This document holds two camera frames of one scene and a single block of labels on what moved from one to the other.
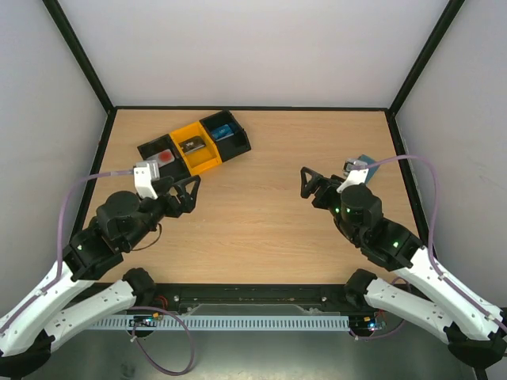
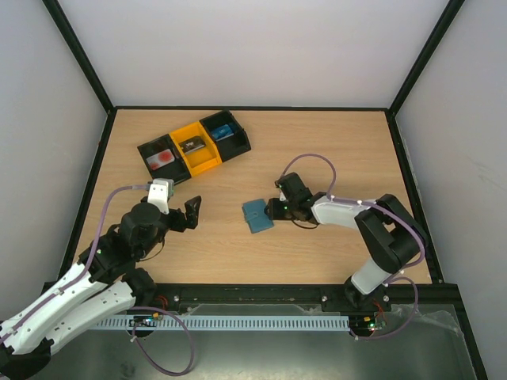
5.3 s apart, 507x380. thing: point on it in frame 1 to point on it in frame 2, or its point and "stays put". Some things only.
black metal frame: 258,300 stays put
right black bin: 233,145 stays put
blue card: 222,132 stays put
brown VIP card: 191,144 stays put
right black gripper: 322,190 to 273,208
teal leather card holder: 372,170 to 256,216
